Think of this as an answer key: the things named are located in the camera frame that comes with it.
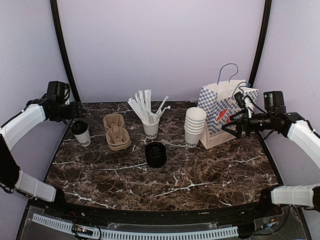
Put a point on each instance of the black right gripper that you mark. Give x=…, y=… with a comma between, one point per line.
x=240, y=126

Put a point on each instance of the blue checkered paper bag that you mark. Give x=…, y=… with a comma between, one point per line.
x=218, y=101

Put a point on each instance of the white paper coffee cup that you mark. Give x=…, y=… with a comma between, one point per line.
x=84, y=139

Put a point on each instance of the black coffee lid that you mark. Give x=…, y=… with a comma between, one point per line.
x=79, y=127

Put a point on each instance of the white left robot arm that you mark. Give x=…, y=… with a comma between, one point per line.
x=55, y=106

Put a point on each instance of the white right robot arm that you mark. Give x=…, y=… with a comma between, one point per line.
x=305, y=140

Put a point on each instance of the stack of white paper cups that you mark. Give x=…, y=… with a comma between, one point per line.
x=194, y=124

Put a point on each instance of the white cup holding straws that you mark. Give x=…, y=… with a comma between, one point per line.
x=151, y=130

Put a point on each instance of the stack of black lids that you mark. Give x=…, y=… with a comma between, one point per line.
x=156, y=154

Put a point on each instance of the white wrapped straws bundle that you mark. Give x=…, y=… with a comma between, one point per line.
x=141, y=104

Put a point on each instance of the brown cardboard cup carrier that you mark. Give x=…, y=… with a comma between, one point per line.
x=117, y=137

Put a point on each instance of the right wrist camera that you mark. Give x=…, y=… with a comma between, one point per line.
x=245, y=104

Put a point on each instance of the black front rail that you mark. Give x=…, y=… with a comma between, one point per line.
x=241, y=214

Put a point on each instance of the black vertical frame post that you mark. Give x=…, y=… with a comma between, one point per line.
x=261, y=41

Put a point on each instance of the white slotted cable duct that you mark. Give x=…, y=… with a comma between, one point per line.
x=121, y=231

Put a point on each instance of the black left frame post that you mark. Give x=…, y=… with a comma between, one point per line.
x=62, y=48

